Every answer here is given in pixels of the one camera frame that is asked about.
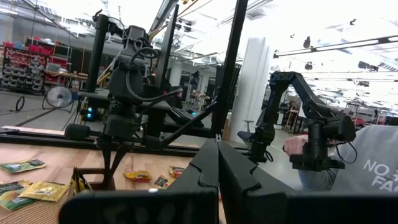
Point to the orange red mango tea packet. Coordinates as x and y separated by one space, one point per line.
175 171
163 182

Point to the wooden work table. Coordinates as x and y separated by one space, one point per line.
66 76

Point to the rack with red bins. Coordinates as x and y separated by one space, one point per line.
21 71

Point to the round woven beige placemat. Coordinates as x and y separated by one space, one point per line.
37 214

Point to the white column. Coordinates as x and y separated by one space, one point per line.
252 93

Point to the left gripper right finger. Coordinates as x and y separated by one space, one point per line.
236 174

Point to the black computer blue lights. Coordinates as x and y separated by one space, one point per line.
89 113

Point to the round floor fan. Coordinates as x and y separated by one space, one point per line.
59 97

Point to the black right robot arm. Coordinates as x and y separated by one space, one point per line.
127 77

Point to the brown wooden tea box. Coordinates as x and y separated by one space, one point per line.
93 170

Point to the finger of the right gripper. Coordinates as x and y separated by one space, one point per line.
106 165
118 158

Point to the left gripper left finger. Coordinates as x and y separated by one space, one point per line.
205 168

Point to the person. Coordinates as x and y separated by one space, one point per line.
373 161

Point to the long ceiling light bar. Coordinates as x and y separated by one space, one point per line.
342 46

